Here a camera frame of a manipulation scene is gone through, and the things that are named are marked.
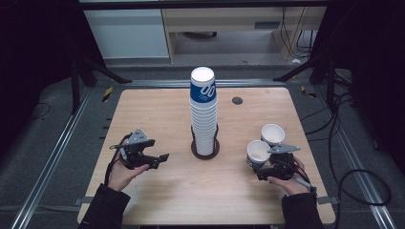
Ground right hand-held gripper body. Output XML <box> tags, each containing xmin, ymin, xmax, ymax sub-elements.
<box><xmin>266</xmin><ymin>143</ymin><xmax>302</xmax><ymax>181</ymax></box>

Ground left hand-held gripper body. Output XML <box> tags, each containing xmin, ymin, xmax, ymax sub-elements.
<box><xmin>109</xmin><ymin>128</ymin><xmax>157</xmax><ymax>170</ymax></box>

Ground white blue paper cup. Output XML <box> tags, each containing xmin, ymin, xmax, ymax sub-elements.
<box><xmin>245</xmin><ymin>139</ymin><xmax>272</xmax><ymax>172</ymax></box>
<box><xmin>260</xmin><ymin>123</ymin><xmax>287</xmax><ymax>148</ymax></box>

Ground black cup holder stand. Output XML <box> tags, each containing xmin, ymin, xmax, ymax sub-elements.
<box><xmin>190</xmin><ymin>124</ymin><xmax>221</xmax><ymax>161</ymax></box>

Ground stack of paper cups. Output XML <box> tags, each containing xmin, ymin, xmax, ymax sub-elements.
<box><xmin>189</xmin><ymin>66</ymin><xmax>220</xmax><ymax>157</ymax></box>

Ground person's right hand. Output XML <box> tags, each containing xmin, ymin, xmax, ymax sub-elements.
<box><xmin>266</xmin><ymin>156</ymin><xmax>311</xmax><ymax>197</ymax></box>

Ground person's left hand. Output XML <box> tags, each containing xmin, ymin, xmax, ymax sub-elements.
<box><xmin>107</xmin><ymin>156</ymin><xmax>151</xmax><ymax>193</ymax></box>

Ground grey tape strip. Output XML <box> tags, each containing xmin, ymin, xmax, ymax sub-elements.
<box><xmin>73</xmin><ymin>196</ymin><xmax>96</xmax><ymax>207</ymax></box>
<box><xmin>315</xmin><ymin>196</ymin><xmax>340</xmax><ymax>206</ymax></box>

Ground yellow black tape mark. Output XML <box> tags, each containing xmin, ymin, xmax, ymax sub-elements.
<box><xmin>300</xmin><ymin>84</ymin><xmax>319</xmax><ymax>99</ymax></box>

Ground black metal stand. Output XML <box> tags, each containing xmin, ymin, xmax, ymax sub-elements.
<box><xmin>272</xmin><ymin>47</ymin><xmax>339</xmax><ymax>113</ymax></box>
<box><xmin>70</xmin><ymin>47</ymin><xmax>133</xmax><ymax>115</ymax></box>

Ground white cabinet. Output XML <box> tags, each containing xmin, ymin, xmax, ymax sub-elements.
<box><xmin>82</xmin><ymin>9</ymin><xmax>170</xmax><ymax>60</ymax></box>

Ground light wooden desk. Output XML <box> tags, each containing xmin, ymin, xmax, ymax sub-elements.
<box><xmin>160</xmin><ymin>7</ymin><xmax>328</xmax><ymax>64</ymax></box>

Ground right hand-held gripper cable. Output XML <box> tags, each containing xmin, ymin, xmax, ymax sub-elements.
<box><xmin>280</xmin><ymin>158</ymin><xmax>319</xmax><ymax>197</ymax></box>

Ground hand-held gripper cable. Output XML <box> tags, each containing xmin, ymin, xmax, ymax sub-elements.
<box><xmin>104</xmin><ymin>133</ymin><xmax>132</xmax><ymax>187</ymax></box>
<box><xmin>280</xmin><ymin>158</ymin><xmax>319</xmax><ymax>197</ymax></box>

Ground left hand-held gripper cable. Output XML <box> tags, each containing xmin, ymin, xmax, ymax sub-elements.
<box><xmin>104</xmin><ymin>133</ymin><xmax>132</xmax><ymax>187</ymax></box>

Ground aluminium floor rail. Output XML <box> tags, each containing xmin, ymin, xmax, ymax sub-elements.
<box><xmin>121</xmin><ymin>78</ymin><xmax>288</xmax><ymax>90</ymax></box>
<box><xmin>312</xmin><ymin>85</ymin><xmax>397</xmax><ymax>229</ymax></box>
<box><xmin>10</xmin><ymin>87</ymin><xmax>94</xmax><ymax>229</ymax></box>

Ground thin black floor cable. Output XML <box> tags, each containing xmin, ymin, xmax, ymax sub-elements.
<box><xmin>23</xmin><ymin>101</ymin><xmax>53</xmax><ymax>126</ymax></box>

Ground black looped floor cable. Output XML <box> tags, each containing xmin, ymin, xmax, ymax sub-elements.
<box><xmin>328</xmin><ymin>92</ymin><xmax>393</xmax><ymax>229</ymax></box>

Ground black cables under desk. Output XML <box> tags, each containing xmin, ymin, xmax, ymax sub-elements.
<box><xmin>280</xmin><ymin>7</ymin><xmax>317</xmax><ymax>60</ymax></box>

